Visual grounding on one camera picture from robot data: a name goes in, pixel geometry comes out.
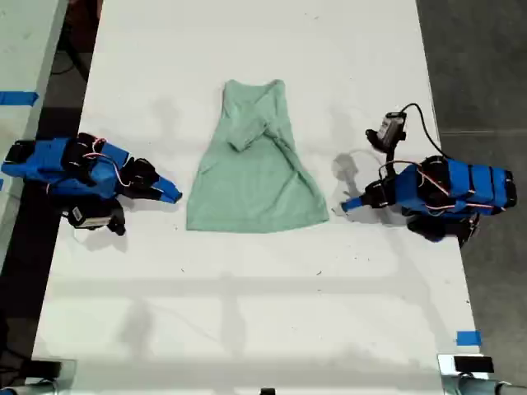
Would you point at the short blue tape strip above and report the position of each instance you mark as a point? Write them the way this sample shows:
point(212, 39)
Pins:
point(468, 338)

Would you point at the small black edge box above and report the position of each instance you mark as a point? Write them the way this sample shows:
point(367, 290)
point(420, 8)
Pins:
point(267, 391)

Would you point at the black table clamp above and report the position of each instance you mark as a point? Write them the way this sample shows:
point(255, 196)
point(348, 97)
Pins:
point(43, 368)

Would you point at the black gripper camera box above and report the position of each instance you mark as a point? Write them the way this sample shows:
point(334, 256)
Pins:
point(389, 127)
point(92, 217)

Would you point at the pale green t-shirt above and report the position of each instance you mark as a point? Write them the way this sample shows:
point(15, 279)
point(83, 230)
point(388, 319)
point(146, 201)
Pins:
point(251, 185)

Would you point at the long blue tape strip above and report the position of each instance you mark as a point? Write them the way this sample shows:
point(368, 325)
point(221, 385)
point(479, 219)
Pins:
point(18, 98)

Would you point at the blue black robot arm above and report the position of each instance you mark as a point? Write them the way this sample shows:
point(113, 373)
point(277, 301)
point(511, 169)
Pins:
point(53, 164)
point(457, 187)

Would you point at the metal clamp with black box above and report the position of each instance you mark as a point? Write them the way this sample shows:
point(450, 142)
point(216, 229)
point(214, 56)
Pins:
point(465, 364)

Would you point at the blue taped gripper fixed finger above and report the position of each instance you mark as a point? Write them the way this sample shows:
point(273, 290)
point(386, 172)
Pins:
point(168, 184)
point(357, 201)

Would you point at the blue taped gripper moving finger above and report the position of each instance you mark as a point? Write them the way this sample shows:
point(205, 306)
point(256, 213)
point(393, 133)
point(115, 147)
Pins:
point(355, 207)
point(162, 196)

